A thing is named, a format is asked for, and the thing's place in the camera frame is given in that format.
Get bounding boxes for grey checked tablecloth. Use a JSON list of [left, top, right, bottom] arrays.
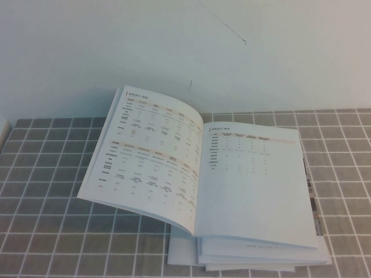
[[0, 108, 371, 278]]

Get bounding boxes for beige box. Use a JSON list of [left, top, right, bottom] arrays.
[[0, 120, 13, 146]]

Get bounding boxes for white paper sheet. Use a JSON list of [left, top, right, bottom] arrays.
[[168, 221, 201, 266]]

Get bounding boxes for white product catalogue book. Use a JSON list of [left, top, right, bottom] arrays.
[[77, 85, 320, 250]]

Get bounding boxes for plain white booklet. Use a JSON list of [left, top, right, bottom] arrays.
[[198, 237, 296, 273]]

